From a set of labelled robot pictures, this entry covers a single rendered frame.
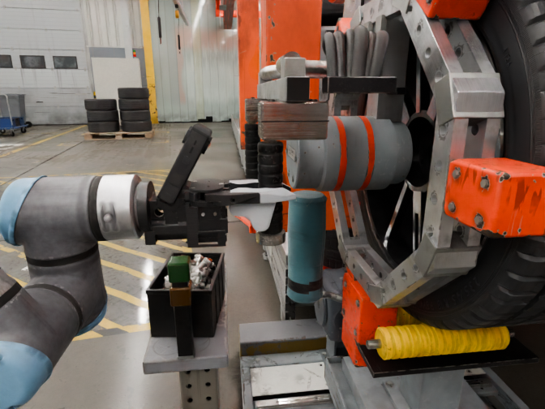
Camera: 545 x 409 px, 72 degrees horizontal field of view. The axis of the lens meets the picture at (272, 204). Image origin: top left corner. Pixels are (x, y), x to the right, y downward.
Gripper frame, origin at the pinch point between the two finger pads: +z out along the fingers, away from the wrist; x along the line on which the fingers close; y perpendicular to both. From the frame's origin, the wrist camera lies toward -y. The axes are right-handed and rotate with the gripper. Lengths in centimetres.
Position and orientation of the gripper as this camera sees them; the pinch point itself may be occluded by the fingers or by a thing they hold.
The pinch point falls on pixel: (284, 187)
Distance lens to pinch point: 54.0
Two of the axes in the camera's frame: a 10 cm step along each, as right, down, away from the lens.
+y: 0.0, 9.6, 2.8
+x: 1.3, 2.8, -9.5
